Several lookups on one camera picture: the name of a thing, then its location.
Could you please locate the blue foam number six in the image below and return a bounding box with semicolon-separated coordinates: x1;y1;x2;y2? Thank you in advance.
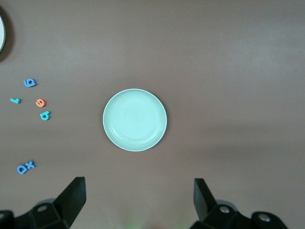
23;78;38;88

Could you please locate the beige plate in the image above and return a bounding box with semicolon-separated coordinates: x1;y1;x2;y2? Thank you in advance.
0;7;7;53

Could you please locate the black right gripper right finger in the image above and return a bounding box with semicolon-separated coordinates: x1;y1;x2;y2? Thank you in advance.
190;178;288;229

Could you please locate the brown table mat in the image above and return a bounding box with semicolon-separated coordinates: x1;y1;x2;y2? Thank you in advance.
0;0;305;229

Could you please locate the mint green plate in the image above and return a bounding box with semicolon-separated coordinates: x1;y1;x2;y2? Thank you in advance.
102;88;168;152

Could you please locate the blue foam letter D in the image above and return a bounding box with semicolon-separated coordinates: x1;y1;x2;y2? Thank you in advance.
16;163;29;176

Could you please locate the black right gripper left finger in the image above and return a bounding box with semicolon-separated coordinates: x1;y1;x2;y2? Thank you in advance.
0;177;86;229

